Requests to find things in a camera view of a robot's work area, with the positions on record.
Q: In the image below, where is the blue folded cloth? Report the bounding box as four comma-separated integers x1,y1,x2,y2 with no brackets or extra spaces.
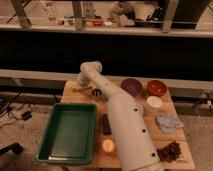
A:
156,115,184,134

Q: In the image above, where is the brown grape bunch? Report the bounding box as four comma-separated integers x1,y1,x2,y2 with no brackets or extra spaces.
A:
157,141,181,162

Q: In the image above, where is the black remote control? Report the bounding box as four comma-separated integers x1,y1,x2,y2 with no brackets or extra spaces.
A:
102,114,111,135

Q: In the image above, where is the white round container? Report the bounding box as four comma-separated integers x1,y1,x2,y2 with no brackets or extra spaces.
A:
146,96,163,114

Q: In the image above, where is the orange round fruit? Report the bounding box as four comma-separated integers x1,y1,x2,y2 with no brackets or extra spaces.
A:
102,139,115,155

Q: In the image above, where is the red bowl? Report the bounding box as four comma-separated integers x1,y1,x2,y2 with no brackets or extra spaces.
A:
147,80,167,97

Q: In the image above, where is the black power adapter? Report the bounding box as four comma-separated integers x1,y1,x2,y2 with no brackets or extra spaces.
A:
21,111,32,121

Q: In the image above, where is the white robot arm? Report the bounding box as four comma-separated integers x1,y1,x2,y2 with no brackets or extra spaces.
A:
78,61,165,171

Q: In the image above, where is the purple bowl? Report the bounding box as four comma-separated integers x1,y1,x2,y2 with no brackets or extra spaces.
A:
121,78,143,97

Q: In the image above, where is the yellow banana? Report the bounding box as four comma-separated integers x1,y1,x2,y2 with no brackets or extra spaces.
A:
70,81,91,91

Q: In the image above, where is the green plastic tray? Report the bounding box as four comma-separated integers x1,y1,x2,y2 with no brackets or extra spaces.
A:
36,103,97,165

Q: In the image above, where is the small dark metal cup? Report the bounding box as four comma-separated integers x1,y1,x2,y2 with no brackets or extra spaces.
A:
92,88,102,98

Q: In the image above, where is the black chair base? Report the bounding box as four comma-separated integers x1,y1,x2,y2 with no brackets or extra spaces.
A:
0,143,23,156

